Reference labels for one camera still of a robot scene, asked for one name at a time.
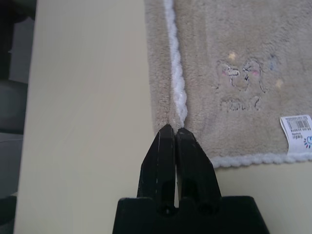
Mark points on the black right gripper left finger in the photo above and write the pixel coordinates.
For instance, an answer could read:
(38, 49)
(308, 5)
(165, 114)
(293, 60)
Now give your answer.
(158, 170)

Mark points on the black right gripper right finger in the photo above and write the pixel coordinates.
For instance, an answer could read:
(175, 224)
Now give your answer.
(195, 175)

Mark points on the beige towel with white trim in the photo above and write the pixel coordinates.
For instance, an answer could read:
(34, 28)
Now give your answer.
(231, 36)

